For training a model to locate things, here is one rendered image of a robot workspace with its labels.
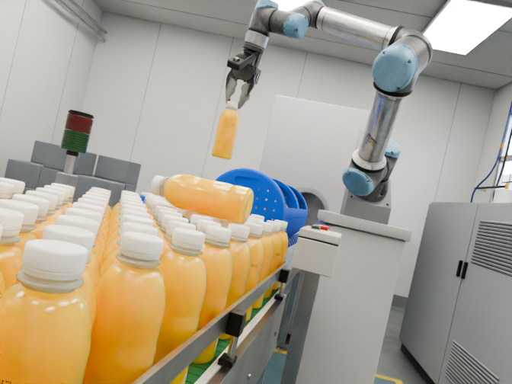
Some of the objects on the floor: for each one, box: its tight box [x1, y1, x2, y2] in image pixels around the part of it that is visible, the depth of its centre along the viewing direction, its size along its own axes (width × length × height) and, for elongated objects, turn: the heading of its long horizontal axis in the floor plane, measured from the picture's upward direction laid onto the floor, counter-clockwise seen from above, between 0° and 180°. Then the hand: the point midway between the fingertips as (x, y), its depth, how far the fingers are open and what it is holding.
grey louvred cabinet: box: [399, 202, 512, 384], centre depth 307 cm, size 54×215×145 cm, turn 85°
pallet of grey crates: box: [4, 140, 142, 211], centre depth 502 cm, size 120×80×119 cm
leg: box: [277, 272, 301, 352], centre depth 337 cm, size 6×6×63 cm
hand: (233, 103), depth 149 cm, fingers closed on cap, 4 cm apart
